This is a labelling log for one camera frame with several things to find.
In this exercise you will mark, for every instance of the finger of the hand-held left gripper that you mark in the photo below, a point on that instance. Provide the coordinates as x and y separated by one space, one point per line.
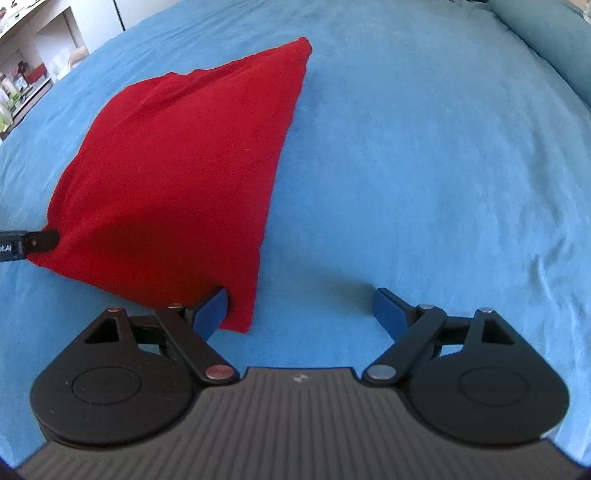
44 241

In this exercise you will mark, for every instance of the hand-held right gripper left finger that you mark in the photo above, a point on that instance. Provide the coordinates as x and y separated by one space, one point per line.
210 314

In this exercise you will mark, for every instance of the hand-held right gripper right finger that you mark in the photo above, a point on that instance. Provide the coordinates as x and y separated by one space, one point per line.
388 314

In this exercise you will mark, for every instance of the red knit sweater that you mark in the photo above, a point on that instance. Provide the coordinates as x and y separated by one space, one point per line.
175 184

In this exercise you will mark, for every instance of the blue bed sheet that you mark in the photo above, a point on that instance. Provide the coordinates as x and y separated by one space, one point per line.
415 184

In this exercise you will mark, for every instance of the red box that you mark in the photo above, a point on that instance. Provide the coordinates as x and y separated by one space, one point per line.
33 73

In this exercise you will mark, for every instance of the white shelf unit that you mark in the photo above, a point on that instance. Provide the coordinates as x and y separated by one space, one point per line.
41 41

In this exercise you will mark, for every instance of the teal duvet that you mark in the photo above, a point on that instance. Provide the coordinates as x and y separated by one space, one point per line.
549 41

